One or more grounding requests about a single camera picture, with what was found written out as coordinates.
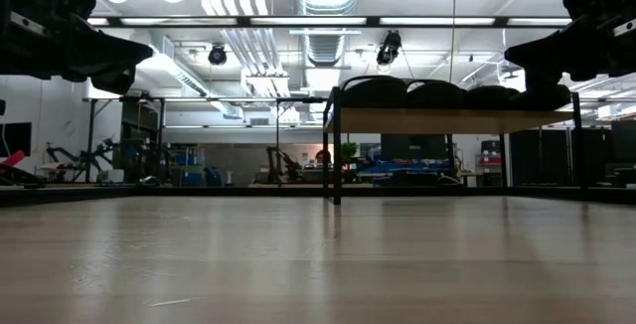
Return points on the black background monitor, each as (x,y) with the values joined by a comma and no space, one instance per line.
(412,147)

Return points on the small green background plant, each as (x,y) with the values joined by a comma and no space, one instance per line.
(349,151)

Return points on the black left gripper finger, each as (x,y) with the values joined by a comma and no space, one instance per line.
(119,81)
(109,55)

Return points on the black background robot arm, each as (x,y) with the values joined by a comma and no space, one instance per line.
(280,162)
(84,157)

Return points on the black aluminium frame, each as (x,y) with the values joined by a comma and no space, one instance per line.
(611,194)
(149,192)

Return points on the black wall screen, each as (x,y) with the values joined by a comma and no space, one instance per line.
(15,139)

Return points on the black background rig frame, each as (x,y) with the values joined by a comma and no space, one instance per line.
(91,140)

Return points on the black ceiling spotlight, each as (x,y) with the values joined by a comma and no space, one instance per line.
(389,48)
(217,55)

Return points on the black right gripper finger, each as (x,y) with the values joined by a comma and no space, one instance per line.
(546,53)
(542,81)

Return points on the black partition panel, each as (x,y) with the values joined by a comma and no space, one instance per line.
(546,157)

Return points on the wooden shelf with black legs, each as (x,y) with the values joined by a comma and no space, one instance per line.
(447,121)

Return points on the person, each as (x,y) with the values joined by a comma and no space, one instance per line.
(323,157)

